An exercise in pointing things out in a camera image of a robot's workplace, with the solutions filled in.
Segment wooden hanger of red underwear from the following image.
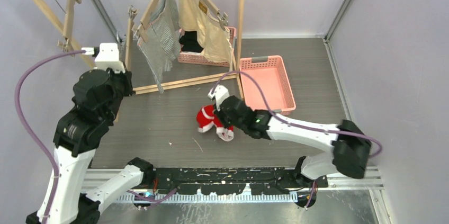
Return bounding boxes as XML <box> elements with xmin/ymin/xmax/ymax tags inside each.
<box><xmin>124</xmin><ymin>5</ymin><xmax>137</xmax><ymax>70</ymax></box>

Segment white slotted cable duct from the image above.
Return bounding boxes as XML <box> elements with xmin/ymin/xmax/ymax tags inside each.
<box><xmin>114</xmin><ymin>190</ymin><xmax>298</xmax><ymax>203</ymax></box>

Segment wooden hanger of striped underwear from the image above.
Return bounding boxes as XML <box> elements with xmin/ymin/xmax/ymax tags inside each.
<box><xmin>135</xmin><ymin>0</ymin><xmax>160</xmax><ymax>42</ymax></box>

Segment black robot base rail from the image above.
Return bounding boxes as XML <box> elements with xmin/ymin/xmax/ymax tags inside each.
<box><xmin>134</xmin><ymin>167</ymin><xmax>311</xmax><ymax>195</ymax></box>

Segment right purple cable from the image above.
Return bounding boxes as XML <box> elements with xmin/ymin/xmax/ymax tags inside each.
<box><xmin>210</xmin><ymin>71</ymin><xmax>383</xmax><ymax>158</ymax></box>

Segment red underwear white trim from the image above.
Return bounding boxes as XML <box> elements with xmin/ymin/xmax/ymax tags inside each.
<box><xmin>196</xmin><ymin>105</ymin><xmax>234</xmax><ymax>142</ymax></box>

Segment purple cable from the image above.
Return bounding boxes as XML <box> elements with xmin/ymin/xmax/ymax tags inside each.
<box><xmin>14</xmin><ymin>49</ymin><xmax>96</xmax><ymax>223</ymax></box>
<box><xmin>210</xmin><ymin>71</ymin><xmax>383</xmax><ymax>158</ymax></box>

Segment black clothes in basket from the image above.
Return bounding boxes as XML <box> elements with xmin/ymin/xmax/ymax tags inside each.
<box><xmin>179</xmin><ymin>31</ymin><xmax>203</xmax><ymax>53</ymax></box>

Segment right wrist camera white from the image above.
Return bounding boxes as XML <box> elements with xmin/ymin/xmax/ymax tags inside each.
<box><xmin>208</xmin><ymin>84</ymin><xmax>230</xmax><ymax>111</ymax></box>

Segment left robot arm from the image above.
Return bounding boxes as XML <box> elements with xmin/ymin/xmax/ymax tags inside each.
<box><xmin>26</xmin><ymin>68</ymin><xmax>156</xmax><ymax>223</ymax></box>

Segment empty wooden clip hanger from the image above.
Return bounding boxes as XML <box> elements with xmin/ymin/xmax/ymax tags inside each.
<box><xmin>55</xmin><ymin>0</ymin><xmax>82</xmax><ymax>52</ymax></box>

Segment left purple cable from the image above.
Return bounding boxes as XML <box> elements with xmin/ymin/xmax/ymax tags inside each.
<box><xmin>14</xmin><ymin>49</ymin><xmax>96</xmax><ymax>223</ymax></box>

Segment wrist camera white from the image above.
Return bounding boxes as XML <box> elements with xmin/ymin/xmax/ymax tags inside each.
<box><xmin>81</xmin><ymin>43</ymin><xmax>127</xmax><ymax>74</ymax></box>
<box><xmin>208</xmin><ymin>84</ymin><xmax>230</xmax><ymax>111</ymax></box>

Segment empty pink basket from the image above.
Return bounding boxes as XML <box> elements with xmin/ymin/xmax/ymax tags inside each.
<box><xmin>240</xmin><ymin>55</ymin><xmax>296</xmax><ymax>115</ymax></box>

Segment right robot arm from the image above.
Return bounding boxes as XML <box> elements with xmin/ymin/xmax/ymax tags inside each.
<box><xmin>214</xmin><ymin>96</ymin><xmax>372</xmax><ymax>187</ymax></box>

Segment wooden clothes rack frame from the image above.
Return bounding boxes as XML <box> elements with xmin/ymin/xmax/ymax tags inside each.
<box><xmin>16</xmin><ymin>0</ymin><xmax>247</xmax><ymax>123</ymax></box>

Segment grey striped underwear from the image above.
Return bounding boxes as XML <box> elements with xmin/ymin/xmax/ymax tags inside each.
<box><xmin>138</xmin><ymin>0</ymin><xmax>181</xmax><ymax>93</ymax></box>

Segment pink basket with black clothes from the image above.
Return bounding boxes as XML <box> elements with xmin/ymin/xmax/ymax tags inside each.
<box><xmin>177</xmin><ymin>26</ymin><xmax>237</xmax><ymax>67</ymax></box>

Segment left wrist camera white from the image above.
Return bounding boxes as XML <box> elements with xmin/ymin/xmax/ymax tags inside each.
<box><xmin>81</xmin><ymin>43</ymin><xmax>127</xmax><ymax>74</ymax></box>

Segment beige underwear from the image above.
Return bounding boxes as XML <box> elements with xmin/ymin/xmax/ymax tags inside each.
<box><xmin>178</xmin><ymin>0</ymin><xmax>232</xmax><ymax>62</ymax></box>

